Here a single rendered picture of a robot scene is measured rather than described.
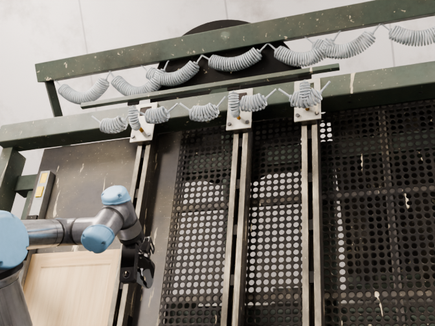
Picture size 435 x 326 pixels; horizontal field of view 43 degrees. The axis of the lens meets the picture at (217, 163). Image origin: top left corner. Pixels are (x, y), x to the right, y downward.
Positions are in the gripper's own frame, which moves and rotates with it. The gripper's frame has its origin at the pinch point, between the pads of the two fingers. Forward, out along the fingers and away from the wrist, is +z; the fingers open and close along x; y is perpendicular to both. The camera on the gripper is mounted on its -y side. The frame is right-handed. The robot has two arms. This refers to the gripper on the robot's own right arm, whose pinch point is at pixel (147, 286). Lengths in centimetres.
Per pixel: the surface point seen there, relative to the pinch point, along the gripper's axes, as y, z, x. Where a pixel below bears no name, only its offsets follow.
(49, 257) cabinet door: 39, 19, 56
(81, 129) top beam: 85, -13, 46
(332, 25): 123, -27, -66
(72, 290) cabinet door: 25, 24, 43
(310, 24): 125, -29, -57
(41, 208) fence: 59, 8, 64
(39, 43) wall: 304, 13, 169
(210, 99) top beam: 85, -19, -14
